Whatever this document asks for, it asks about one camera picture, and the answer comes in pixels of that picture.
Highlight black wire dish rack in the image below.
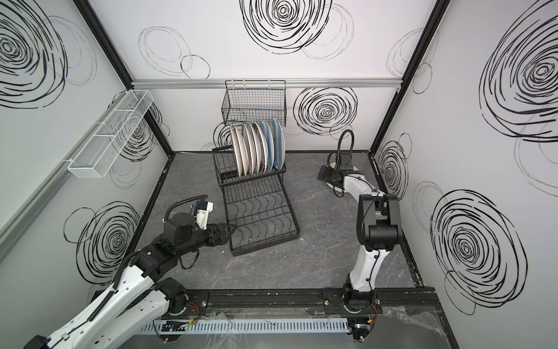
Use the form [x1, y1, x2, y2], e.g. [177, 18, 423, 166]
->
[212, 145, 300, 256]

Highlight blue striped plate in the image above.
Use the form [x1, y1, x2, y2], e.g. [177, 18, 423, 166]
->
[261, 121, 275, 172]
[271, 119, 286, 170]

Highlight orange sunburst plate front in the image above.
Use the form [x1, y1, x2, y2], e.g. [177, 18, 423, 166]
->
[235, 127, 249, 176]

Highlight orange sunburst plate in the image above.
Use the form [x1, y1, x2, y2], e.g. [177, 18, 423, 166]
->
[230, 126, 244, 177]
[235, 127, 249, 176]

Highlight cream plate with cat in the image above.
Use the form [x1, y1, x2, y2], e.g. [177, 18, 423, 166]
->
[329, 161, 359, 173]

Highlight white plate red characters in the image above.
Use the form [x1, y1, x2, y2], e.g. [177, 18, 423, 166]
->
[243, 124, 257, 175]

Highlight orange sunburst plate back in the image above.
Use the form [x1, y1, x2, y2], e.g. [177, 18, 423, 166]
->
[230, 126, 244, 177]

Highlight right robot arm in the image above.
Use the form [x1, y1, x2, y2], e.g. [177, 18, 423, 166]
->
[318, 129, 403, 292]

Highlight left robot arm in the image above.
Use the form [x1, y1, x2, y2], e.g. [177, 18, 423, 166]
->
[26, 195, 237, 348]

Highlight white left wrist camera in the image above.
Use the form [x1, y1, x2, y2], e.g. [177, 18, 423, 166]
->
[194, 199, 214, 230]

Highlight white slotted cable duct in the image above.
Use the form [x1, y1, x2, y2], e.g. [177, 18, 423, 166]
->
[137, 318, 350, 336]

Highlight black wire wall basket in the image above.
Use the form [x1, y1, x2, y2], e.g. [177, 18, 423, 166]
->
[221, 79, 287, 127]

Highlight white mesh wall shelf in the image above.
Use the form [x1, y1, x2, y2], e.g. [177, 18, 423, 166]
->
[68, 90, 153, 178]

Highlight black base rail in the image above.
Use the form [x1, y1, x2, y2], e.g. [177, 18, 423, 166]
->
[186, 286, 442, 315]

